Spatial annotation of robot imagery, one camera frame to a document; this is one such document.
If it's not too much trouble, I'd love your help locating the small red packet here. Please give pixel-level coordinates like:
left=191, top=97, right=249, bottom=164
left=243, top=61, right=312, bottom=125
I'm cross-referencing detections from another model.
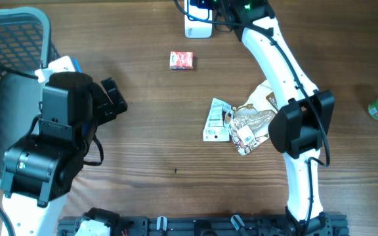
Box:
left=169, top=51, right=194, bottom=70

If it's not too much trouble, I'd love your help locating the clear bag with printed card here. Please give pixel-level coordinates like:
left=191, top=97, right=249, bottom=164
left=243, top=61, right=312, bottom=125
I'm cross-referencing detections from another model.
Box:
left=203, top=98, right=231, bottom=142

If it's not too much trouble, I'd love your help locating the white box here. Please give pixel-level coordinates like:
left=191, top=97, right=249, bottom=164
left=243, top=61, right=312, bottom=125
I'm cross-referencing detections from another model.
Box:
left=224, top=81, right=278, bottom=155

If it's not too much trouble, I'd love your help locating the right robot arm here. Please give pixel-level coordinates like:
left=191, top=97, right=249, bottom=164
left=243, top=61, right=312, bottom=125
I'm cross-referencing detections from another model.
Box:
left=205, top=1, right=335, bottom=235

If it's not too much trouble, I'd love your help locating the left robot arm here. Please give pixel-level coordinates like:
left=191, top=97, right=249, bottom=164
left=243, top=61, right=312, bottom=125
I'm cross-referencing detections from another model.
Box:
left=1, top=71, right=127, bottom=235

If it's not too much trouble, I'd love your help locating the white barcode scanner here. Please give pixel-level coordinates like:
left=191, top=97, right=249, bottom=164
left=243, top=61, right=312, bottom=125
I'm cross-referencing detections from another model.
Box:
left=184, top=0, right=213, bottom=39

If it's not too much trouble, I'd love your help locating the grey plastic mesh basket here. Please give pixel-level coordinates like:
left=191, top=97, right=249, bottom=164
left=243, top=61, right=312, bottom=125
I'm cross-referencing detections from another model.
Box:
left=0, top=7, right=60, bottom=182

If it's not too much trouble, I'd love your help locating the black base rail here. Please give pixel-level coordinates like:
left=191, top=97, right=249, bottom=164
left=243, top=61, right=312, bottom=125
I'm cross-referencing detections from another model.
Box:
left=56, top=214, right=350, bottom=236

